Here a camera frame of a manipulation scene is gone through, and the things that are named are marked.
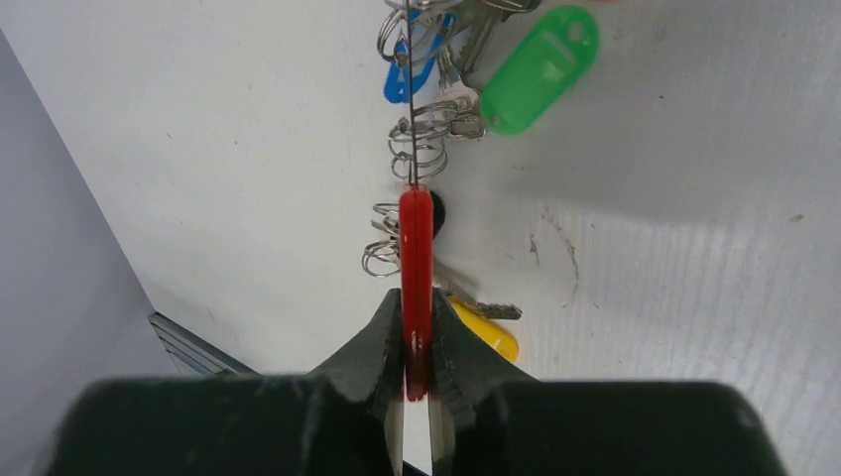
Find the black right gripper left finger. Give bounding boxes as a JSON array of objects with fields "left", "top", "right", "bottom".
[{"left": 36, "top": 289, "right": 403, "bottom": 475}]

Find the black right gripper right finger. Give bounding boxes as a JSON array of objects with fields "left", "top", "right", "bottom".
[{"left": 429, "top": 292, "right": 785, "bottom": 475}]

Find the blue tag key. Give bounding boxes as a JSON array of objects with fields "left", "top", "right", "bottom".
[{"left": 377, "top": 9, "right": 456, "bottom": 104}]

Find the keyring bunch with tags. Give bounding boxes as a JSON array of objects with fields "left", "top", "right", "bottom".
[{"left": 359, "top": 0, "right": 622, "bottom": 404}]

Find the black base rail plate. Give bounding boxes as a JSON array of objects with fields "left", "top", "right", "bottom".
[{"left": 148, "top": 313, "right": 258, "bottom": 376}]

